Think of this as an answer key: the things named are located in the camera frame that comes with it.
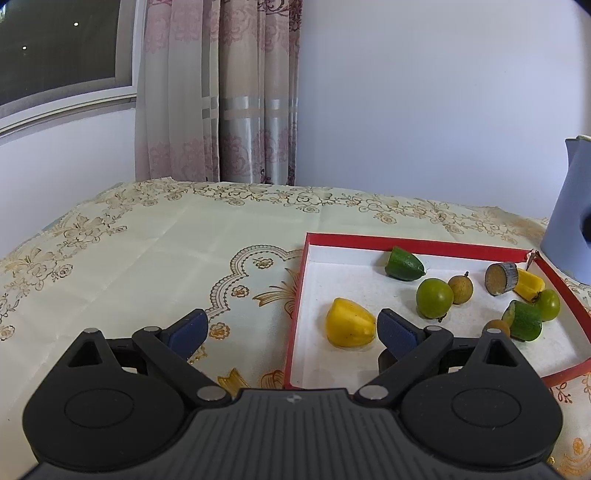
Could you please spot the grey wooden log piece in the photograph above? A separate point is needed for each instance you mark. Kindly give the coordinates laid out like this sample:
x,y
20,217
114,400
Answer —
x,y
501,279

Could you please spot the small yellow pepper piece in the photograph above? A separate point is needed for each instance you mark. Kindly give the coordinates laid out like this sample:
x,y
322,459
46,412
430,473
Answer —
x,y
528,282

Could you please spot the large yellow pepper piece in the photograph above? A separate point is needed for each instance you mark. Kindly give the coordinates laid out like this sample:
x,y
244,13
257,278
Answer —
x,y
348,323

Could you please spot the light blue electric kettle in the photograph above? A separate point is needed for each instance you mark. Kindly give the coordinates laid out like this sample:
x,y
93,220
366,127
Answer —
x,y
570,221

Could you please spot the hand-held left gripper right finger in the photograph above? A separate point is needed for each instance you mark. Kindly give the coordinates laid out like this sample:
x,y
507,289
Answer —
x,y
392,332

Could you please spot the green round fruit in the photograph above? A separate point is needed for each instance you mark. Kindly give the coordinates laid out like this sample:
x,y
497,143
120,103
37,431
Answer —
x,y
548,305
434,297

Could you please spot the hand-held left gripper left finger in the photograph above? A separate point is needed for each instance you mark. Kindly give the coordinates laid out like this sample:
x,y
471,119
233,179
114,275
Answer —
x,y
189,330

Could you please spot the pink floral curtain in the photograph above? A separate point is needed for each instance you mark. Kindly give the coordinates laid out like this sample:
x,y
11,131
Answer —
x,y
231,92

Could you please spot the red shallow box tray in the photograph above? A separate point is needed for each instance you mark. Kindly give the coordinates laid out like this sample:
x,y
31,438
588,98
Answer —
x,y
332,286

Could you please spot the green cucumber end piece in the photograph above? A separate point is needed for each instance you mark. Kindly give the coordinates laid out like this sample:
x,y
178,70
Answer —
x,y
401,263

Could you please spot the yellowish longan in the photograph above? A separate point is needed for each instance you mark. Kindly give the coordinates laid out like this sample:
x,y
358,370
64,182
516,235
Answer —
x,y
461,289

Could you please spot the orange-brown longan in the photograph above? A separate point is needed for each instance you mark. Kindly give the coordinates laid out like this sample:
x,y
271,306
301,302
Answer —
x,y
496,326

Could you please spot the window with white frame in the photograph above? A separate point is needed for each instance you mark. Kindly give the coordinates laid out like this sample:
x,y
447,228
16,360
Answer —
x,y
60,46

